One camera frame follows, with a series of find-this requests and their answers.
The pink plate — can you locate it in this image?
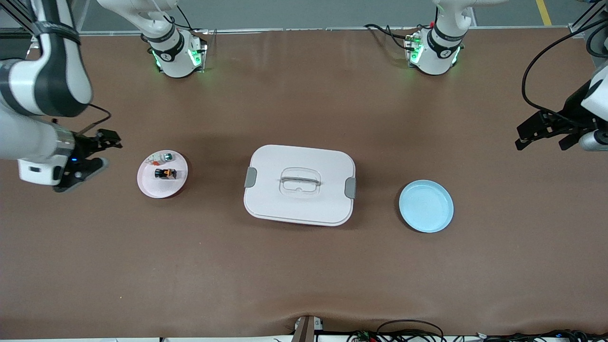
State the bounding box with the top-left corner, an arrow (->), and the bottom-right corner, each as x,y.
137,150 -> 189,199

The brown wooden post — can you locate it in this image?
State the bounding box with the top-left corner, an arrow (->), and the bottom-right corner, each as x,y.
291,315 -> 324,342

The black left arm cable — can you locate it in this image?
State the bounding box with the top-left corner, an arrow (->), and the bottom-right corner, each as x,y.
522,19 -> 608,125

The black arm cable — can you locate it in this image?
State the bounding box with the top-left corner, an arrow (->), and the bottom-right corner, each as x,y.
522,19 -> 608,125
76,104 -> 113,136

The light blue plate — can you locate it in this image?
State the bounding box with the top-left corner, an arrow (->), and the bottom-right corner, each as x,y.
399,180 -> 455,233

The tangled cable bundle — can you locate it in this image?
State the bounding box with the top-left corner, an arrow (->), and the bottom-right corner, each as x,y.
347,319 -> 608,342

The black base cable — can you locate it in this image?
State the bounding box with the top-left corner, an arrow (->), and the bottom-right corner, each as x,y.
176,5 -> 195,31
365,24 -> 418,50

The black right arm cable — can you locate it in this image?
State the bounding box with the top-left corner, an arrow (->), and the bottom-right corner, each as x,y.
76,104 -> 113,136

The white lidded storage box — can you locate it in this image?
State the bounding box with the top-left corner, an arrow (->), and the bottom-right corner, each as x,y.
243,144 -> 357,227

